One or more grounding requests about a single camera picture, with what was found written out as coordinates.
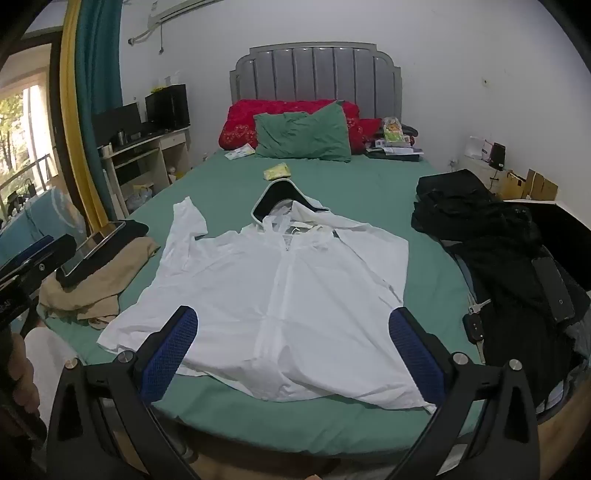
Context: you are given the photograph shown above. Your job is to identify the white hooded jacket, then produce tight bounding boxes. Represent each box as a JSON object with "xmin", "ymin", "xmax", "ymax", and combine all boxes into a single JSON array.
[{"xmin": 97, "ymin": 181, "xmax": 437, "ymax": 414}]

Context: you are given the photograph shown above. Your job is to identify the pile of black clothes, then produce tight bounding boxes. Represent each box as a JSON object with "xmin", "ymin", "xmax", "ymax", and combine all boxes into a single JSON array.
[{"xmin": 411, "ymin": 168, "xmax": 591, "ymax": 409}]

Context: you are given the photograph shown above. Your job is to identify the beige garment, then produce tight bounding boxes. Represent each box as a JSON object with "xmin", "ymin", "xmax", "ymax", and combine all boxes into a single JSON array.
[{"xmin": 37, "ymin": 235, "xmax": 160, "ymax": 331}]

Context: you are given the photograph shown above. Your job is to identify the yellow curtain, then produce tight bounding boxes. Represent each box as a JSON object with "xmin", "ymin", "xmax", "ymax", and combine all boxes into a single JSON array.
[{"xmin": 59, "ymin": 0, "xmax": 110, "ymax": 230}]

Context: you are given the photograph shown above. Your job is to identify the grey padded headboard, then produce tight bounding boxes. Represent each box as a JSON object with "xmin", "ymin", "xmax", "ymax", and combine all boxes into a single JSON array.
[{"xmin": 229, "ymin": 42, "xmax": 403, "ymax": 125}]

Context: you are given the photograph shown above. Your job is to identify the stack of books and papers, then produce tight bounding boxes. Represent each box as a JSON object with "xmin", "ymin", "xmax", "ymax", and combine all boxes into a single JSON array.
[{"xmin": 365, "ymin": 137, "xmax": 424, "ymax": 163}]

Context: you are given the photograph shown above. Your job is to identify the white cloth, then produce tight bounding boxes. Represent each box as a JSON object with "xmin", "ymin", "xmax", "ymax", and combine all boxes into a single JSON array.
[{"xmin": 23, "ymin": 327, "xmax": 80, "ymax": 418}]

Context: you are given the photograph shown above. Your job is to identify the tablet with shiny screen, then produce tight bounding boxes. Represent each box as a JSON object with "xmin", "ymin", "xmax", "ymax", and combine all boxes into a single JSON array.
[{"xmin": 61, "ymin": 222, "xmax": 126, "ymax": 278}]

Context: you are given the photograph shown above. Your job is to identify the cardboard boxes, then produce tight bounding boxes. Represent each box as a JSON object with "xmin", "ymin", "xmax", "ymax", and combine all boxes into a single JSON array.
[{"xmin": 501, "ymin": 168, "xmax": 559, "ymax": 202}]

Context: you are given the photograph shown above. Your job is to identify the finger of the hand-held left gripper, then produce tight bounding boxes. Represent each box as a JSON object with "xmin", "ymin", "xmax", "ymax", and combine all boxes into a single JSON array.
[{"xmin": 0, "ymin": 233, "xmax": 77, "ymax": 289}]

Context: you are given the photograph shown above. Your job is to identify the white air conditioner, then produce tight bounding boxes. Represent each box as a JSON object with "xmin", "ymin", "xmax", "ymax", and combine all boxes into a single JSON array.
[{"xmin": 147, "ymin": 0, "xmax": 223, "ymax": 33}]

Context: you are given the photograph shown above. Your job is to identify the red patterned pillow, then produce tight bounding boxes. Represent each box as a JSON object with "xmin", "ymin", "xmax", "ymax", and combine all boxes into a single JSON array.
[{"xmin": 218, "ymin": 99, "xmax": 384, "ymax": 153}]

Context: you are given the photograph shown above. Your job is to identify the green yellow snack bag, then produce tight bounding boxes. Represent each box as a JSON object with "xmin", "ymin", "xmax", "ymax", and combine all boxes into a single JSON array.
[{"xmin": 382, "ymin": 117, "xmax": 408, "ymax": 148}]

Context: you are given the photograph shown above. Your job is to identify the black phone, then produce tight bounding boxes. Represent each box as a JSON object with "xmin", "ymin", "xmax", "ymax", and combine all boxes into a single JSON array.
[{"xmin": 531, "ymin": 256, "xmax": 576, "ymax": 324}]

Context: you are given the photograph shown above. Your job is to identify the green pillow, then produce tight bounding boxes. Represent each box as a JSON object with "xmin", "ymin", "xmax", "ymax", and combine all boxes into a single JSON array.
[{"xmin": 254, "ymin": 102, "xmax": 352, "ymax": 163}]

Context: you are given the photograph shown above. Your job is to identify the window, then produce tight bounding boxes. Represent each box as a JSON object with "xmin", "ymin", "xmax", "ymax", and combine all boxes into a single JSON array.
[{"xmin": 0, "ymin": 41, "xmax": 62, "ymax": 217}]

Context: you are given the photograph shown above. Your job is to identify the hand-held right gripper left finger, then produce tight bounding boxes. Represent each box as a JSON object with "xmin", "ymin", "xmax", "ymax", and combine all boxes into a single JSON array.
[{"xmin": 46, "ymin": 305, "xmax": 204, "ymax": 480}]

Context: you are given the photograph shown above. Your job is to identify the black monitor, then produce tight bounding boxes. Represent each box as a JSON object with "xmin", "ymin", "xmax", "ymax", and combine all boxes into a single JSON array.
[{"xmin": 92, "ymin": 102, "xmax": 143, "ymax": 140}]

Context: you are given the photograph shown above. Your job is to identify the black computer tower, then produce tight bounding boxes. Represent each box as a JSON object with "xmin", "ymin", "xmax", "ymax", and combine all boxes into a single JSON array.
[{"xmin": 145, "ymin": 84, "xmax": 191, "ymax": 130}]

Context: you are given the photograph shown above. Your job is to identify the blue fabric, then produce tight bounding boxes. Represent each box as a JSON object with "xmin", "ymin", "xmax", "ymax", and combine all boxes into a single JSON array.
[{"xmin": 0, "ymin": 185, "xmax": 89, "ymax": 265}]

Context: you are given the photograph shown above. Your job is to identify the black garment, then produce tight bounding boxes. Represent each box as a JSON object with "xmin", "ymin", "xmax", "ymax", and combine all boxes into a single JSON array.
[{"xmin": 55, "ymin": 220, "xmax": 150, "ymax": 289}]

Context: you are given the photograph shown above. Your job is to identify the teal curtain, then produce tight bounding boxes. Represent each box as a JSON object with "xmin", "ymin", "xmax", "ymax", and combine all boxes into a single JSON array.
[{"xmin": 75, "ymin": 0, "xmax": 131, "ymax": 219}]

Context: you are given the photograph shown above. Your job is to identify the wooden desk shelf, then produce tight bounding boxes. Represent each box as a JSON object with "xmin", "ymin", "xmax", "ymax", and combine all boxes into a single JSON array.
[{"xmin": 98, "ymin": 127, "xmax": 191, "ymax": 217}]

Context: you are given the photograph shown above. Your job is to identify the bed with green sheet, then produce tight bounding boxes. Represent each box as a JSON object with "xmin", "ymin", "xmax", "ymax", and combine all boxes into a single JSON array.
[{"xmin": 44, "ymin": 148, "xmax": 555, "ymax": 460}]

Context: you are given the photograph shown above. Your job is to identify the person's left hand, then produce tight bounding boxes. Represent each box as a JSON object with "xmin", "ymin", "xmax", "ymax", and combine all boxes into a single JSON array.
[{"xmin": 0, "ymin": 332, "xmax": 41, "ymax": 416}]

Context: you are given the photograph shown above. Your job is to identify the white nightstand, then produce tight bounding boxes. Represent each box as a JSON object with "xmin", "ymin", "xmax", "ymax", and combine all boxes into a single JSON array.
[{"xmin": 457, "ymin": 154, "xmax": 509, "ymax": 193}]

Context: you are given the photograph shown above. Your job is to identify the black car key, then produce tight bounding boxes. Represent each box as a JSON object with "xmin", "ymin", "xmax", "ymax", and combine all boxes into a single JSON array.
[{"xmin": 463, "ymin": 298, "xmax": 493, "ymax": 345}]

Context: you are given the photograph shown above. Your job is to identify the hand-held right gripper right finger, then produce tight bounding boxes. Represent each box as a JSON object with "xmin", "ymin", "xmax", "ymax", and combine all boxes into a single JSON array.
[{"xmin": 388, "ymin": 307, "xmax": 541, "ymax": 480}]

